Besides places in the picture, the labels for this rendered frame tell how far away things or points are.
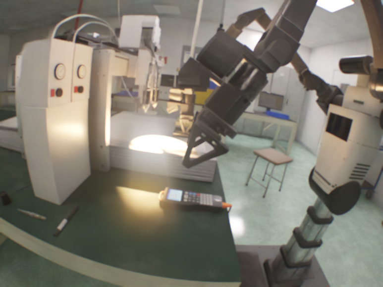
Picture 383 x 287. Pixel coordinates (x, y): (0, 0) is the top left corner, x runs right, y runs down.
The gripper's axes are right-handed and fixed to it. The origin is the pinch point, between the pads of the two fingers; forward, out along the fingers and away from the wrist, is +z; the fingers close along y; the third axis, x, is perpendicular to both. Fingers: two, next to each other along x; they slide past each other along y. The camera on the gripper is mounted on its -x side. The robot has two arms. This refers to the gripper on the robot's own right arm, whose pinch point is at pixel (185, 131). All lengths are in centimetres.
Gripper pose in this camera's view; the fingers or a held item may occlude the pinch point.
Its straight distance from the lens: 97.8
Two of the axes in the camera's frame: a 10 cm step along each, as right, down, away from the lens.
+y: -0.3, 3.2, -9.5
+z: -1.3, 9.4, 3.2
